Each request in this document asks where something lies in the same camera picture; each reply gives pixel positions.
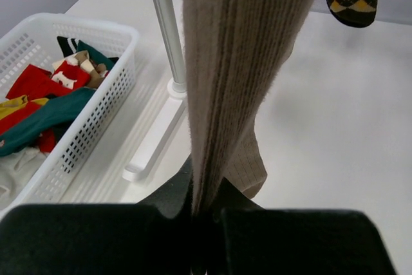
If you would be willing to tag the pile of colourful socks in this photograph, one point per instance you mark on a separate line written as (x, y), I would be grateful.
(41, 105)

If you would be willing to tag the tan ribbed sock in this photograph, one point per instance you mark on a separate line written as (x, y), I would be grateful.
(233, 52)

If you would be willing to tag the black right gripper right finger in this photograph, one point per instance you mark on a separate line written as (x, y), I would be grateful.
(252, 240)

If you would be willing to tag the white plastic laundry basket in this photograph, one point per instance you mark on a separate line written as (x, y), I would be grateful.
(34, 40)

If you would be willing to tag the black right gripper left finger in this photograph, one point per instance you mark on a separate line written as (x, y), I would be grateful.
(148, 237)

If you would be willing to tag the silver rack upright pole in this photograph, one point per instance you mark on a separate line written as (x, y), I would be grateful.
(169, 29)

